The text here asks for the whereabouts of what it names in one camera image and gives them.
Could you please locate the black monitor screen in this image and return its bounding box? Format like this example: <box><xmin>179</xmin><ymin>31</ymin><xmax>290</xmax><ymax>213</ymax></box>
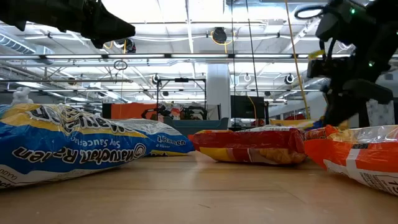
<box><xmin>230</xmin><ymin>95</ymin><xmax>266</xmax><ymax>119</ymax></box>

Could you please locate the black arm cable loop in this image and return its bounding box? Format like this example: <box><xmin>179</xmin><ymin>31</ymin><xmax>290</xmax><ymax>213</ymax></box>
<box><xmin>294</xmin><ymin>5</ymin><xmax>326</xmax><ymax>20</ymax></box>

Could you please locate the white building column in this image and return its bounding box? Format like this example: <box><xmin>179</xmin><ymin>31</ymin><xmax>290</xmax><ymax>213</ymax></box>
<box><xmin>206</xmin><ymin>63</ymin><xmax>231</xmax><ymax>119</ymax></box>

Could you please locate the black hanging cable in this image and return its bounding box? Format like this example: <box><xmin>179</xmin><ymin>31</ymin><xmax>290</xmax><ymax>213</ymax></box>
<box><xmin>245</xmin><ymin>0</ymin><xmax>261</xmax><ymax>98</ymax></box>

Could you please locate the yellow tape tag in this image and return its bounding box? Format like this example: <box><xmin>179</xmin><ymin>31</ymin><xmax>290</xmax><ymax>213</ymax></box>
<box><xmin>308</xmin><ymin>49</ymin><xmax>326</xmax><ymax>60</ymax></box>

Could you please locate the black robot station frame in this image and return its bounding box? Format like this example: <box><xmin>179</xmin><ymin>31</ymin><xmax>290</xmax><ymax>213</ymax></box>
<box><xmin>156</xmin><ymin>77</ymin><xmax>208</xmax><ymax>121</ymax></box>

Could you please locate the white patterned cloth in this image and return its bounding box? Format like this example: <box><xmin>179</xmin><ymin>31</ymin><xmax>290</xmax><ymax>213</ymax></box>
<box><xmin>366</xmin><ymin>98</ymin><xmax>396</xmax><ymax>128</ymax></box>

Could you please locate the long linear light bar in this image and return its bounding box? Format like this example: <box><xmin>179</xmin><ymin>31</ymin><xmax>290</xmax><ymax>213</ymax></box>
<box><xmin>0</xmin><ymin>52</ymin><xmax>398</xmax><ymax>60</ymax></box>

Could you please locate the blue soy sauce ramen pack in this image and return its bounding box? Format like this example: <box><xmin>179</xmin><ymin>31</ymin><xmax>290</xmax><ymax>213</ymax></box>
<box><xmin>0</xmin><ymin>103</ymin><xmax>160</xmax><ymax>190</ymax></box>
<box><xmin>269</xmin><ymin>119</ymin><xmax>326</xmax><ymax>130</ymax></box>
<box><xmin>110</xmin><ymin>118</ymin><xmax>196</xmax><ymax>157</ymax></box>

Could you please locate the yellow hanging cable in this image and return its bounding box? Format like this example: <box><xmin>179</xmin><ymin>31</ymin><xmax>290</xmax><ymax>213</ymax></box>
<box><xmin>284</xmin><ymin>0</ymin><xmax>311</xmax><ymax>119</ymax></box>

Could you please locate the red Maruchan ramen pack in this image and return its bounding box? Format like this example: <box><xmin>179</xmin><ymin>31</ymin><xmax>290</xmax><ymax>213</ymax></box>
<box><xmin>188</xmin><ymin>125</ymin><xmax>308</xmax><ymax>165</ymax></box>

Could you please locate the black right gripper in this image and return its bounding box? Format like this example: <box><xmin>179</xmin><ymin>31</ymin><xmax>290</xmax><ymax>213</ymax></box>
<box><xmin>322</xmin><ymin>55</ymin><xmax>394</xmax><ymax>128</ymax></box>

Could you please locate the silver air duct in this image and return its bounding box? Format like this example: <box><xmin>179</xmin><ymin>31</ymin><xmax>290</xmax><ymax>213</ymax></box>
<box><xmin>0</xmin><ymin>32</ymin><xmax>55</xmax><ymax>65</ymax></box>

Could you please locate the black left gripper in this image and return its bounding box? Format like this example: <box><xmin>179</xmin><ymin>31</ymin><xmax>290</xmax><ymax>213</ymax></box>
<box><xmin>0</xmin><ymin>0</ymin><xmax>136</xmax><ymax>49</ymax></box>

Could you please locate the orange partition panel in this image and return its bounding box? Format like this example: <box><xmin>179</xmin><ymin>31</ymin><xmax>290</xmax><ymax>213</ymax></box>
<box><xmin>102</xmin><ymin>102</ymin><xmax>158</xmax><ymax>121</ymax></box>

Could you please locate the teal plastic bin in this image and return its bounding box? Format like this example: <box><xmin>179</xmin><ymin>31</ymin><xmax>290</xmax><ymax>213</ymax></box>
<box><xmin>163</xmin><ymin>116</ymin><xmax>230</xmax><ymax>137</ymax></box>

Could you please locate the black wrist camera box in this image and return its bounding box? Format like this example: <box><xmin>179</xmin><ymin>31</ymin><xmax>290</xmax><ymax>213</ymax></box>
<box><xmin>307</xmin><ymin>58</ymin><xmax>331</xmax><ymax>78</ymax></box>

